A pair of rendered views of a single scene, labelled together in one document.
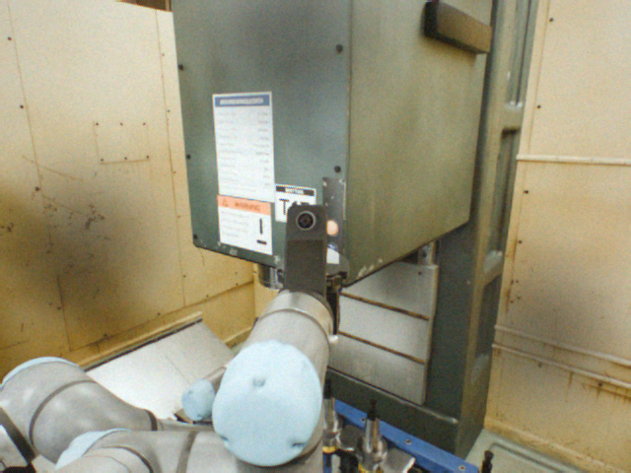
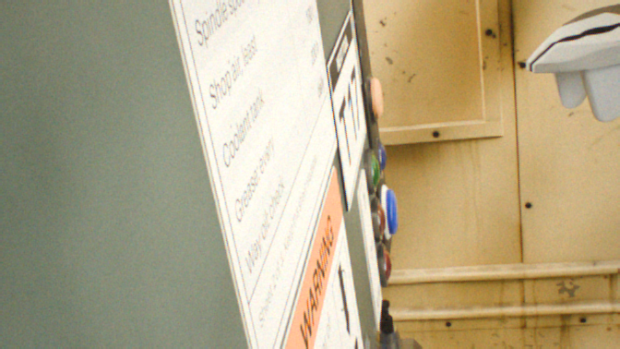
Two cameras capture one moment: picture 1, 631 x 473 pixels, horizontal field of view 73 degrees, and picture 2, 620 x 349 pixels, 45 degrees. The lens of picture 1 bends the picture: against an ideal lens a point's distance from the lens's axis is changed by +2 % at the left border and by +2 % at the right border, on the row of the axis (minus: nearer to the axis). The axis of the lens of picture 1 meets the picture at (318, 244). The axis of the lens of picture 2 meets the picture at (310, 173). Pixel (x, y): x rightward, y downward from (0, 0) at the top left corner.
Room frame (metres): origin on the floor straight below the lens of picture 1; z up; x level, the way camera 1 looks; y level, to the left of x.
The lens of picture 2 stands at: (0.95, 0.36, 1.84)
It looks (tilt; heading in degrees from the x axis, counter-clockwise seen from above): 24 degrees down; 245
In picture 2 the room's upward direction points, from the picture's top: 10 degrees counter-clockwise
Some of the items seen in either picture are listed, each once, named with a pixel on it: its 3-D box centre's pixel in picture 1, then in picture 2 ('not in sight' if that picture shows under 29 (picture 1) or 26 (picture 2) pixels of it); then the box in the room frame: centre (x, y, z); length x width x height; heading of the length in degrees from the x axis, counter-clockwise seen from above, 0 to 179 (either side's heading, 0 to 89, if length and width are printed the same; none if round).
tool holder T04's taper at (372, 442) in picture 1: (372, 431); not in sight; (0.72, -0.11, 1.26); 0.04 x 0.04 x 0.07
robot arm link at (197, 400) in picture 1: (209, 394); not in sight; (0.83, 0.24, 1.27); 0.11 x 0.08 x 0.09; 145
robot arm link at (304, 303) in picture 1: (297, 333); not in sight; (0.38, 0.02, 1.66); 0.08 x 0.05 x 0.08; 82
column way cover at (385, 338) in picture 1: (369, 319); not in sight; (1.42, -0.19, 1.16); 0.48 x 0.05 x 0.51; 53
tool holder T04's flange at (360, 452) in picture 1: (372, 449); not in sight; (0.72, -0.11, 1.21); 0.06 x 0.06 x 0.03
